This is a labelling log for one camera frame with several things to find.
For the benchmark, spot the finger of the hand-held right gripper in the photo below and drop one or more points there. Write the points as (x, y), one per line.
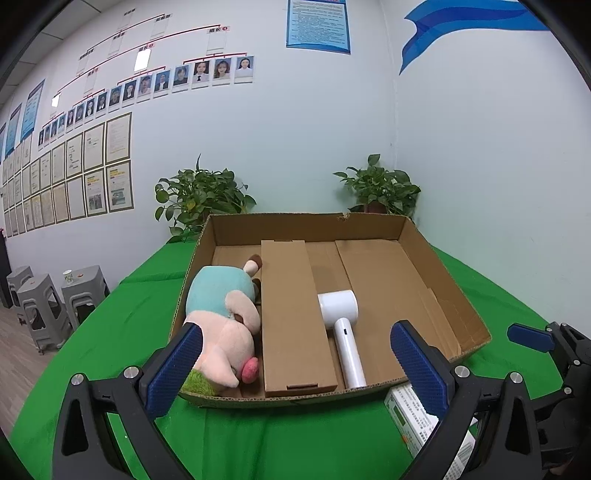
(531, 336)
(575, 339)

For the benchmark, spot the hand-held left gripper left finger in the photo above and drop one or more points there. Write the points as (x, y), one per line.
(171, 367)

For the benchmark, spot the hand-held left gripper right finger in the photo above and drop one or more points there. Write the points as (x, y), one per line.
(422, 367)

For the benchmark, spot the white green medicine box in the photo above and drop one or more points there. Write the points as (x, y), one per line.
(408, 415)

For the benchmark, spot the pink pig plush toy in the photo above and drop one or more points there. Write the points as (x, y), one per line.
(217, 318)

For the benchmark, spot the white hair dryer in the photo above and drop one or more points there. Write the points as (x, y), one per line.
(344, 332)

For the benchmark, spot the cardboard tray box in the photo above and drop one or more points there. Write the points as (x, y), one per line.
(383, 277)

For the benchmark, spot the long brown cardboard box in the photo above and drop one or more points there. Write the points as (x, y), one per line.
(291, 323)

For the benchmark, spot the grey plastic stool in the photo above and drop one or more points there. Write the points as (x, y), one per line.
(85, 295)
(44, 309)
(18, 281)

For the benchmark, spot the white paper cup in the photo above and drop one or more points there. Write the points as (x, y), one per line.
(68, 276)

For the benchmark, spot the bushy potted green plant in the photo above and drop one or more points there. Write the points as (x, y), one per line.
(203, 194)

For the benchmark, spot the small potted green plant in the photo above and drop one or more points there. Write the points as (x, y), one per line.
(381, 184)

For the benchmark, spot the black cabinet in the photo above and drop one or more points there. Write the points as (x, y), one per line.
(3, 277)

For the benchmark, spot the row of blue notice boards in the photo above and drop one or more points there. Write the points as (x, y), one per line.
(31, 110)

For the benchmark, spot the row of portrait photos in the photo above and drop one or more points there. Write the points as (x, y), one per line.
(203, 74)

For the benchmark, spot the large blue text poster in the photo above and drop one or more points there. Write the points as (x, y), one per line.
(318, 23)

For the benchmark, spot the wall of framed certificates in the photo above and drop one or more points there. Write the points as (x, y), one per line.
(78, 184)

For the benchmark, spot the red line wall chart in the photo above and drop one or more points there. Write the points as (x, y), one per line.
(143, 57)

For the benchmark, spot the blue wave wall decal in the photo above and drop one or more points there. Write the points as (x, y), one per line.
(443, 23)

